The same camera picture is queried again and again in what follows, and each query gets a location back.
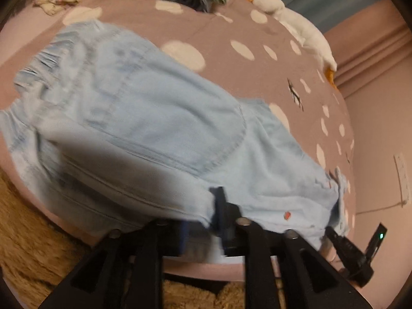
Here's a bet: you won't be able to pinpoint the light blue denim pants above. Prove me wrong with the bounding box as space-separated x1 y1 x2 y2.
1 20 348 264

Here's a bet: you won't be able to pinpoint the pink curtain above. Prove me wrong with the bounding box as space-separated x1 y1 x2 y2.
323 0 412 99

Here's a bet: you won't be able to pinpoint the white goose plush toy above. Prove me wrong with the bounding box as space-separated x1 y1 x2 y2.
247 0 337 89

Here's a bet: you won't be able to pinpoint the pink polka dot bedspread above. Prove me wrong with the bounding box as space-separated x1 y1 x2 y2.
0 0 358 282

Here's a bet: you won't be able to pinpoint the white cable on wall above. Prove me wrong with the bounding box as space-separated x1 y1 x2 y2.
355 200 407 216

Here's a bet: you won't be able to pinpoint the white wall power strip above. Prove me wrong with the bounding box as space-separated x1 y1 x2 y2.
394 153 411 207

